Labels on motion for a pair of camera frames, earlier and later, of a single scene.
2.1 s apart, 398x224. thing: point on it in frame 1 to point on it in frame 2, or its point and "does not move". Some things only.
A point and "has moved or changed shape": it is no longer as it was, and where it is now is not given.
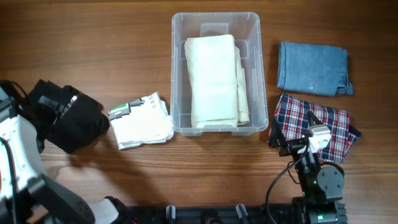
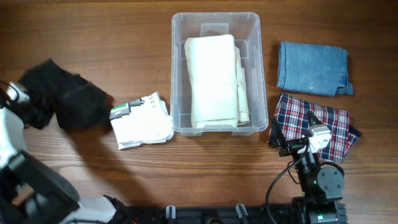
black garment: [66, 118] has moved or changed shape
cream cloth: [219, 99] does not move
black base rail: [217, 214] does not move
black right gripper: [278, 138] does not move
